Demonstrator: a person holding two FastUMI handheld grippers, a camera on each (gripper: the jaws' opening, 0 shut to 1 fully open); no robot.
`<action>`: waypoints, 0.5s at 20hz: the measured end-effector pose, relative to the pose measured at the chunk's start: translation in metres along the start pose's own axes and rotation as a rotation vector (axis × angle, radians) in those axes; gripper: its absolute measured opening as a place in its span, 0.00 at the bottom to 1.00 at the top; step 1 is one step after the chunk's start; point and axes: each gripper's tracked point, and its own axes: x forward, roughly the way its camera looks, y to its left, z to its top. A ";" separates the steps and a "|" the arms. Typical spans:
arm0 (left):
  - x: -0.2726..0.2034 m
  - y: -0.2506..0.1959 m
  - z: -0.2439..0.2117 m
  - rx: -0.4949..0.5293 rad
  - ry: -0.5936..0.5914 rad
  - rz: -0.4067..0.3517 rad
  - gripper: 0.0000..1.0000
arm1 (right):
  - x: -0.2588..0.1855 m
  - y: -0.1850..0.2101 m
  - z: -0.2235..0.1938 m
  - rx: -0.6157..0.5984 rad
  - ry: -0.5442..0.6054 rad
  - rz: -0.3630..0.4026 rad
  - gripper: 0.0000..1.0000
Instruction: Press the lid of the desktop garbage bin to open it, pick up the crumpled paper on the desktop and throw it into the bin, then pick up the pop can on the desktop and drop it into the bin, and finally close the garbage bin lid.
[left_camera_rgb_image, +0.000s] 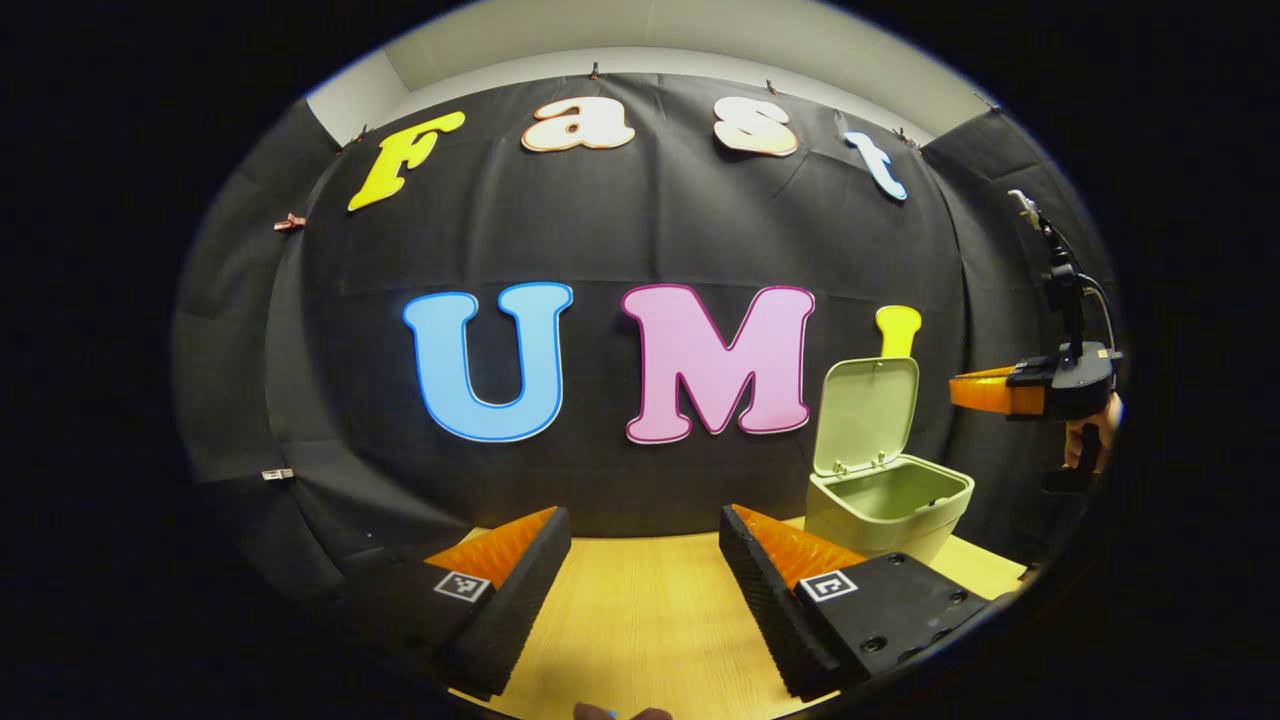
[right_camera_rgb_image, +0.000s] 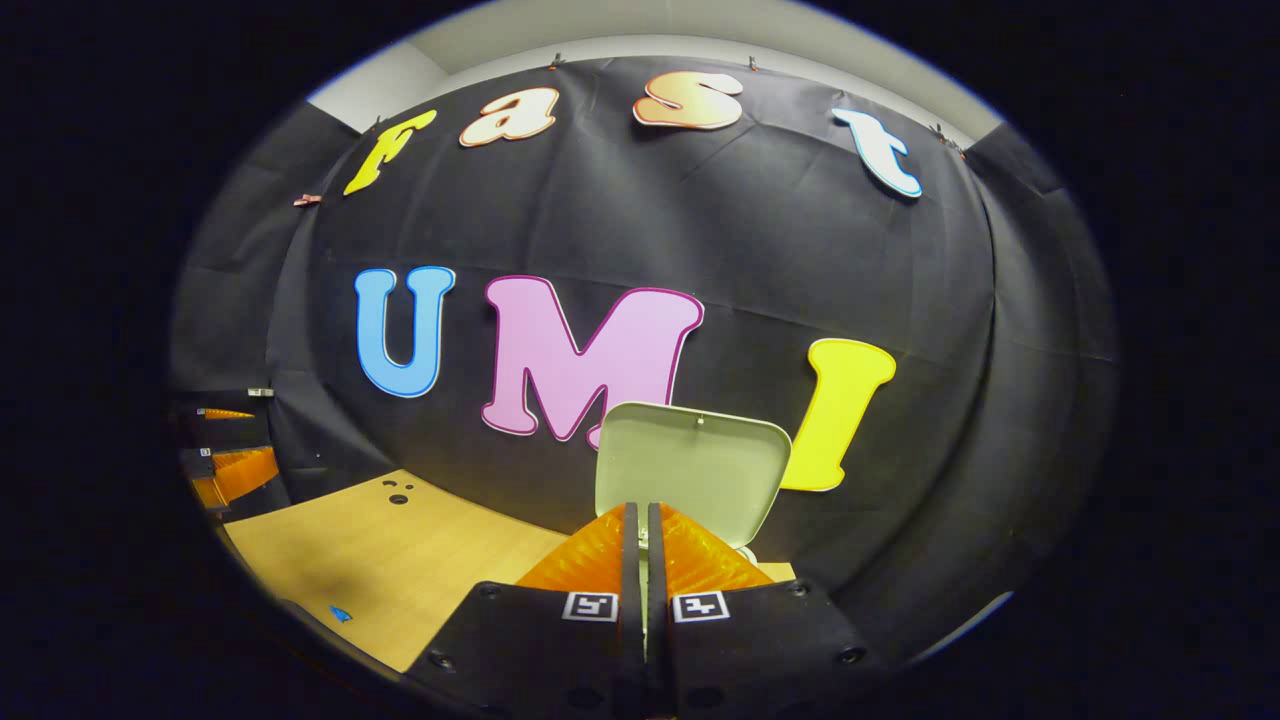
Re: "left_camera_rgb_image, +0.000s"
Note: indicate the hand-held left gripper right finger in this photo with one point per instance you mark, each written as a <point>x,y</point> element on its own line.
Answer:
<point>770,610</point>

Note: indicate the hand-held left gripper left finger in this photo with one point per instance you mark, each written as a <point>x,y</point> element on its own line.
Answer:
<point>515,610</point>

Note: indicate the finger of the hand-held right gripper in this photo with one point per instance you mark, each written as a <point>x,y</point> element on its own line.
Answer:
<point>990,392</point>

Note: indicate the pale green desktop garbage bin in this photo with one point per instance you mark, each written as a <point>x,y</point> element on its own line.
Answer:
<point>860,520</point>

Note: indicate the wooden desktop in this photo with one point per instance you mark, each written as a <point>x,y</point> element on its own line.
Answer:
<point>640,620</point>

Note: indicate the small white clip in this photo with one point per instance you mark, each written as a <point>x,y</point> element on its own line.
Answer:
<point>277,474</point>

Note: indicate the black backdrop cloth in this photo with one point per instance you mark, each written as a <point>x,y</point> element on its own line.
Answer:
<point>600,230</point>

